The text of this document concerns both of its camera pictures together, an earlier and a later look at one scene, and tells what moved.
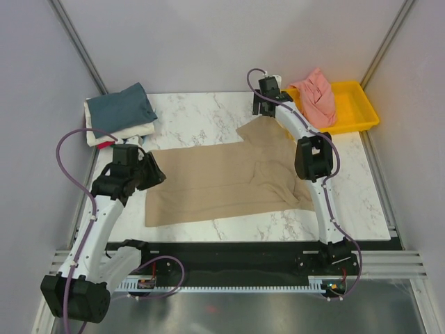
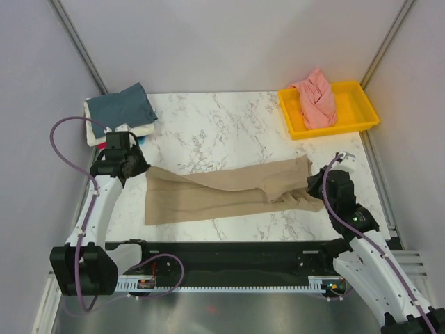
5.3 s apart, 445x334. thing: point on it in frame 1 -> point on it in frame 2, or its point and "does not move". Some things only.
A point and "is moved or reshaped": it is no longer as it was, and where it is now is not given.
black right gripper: x=257 y=99 -> x=313 y=181
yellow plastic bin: x=354 y=107 does not move
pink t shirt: x=317 y=99 does not move
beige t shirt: x=212 y=181 is moved or reshaped
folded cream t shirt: x=91 y=140 does not move
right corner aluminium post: x=386 y=44 does not move
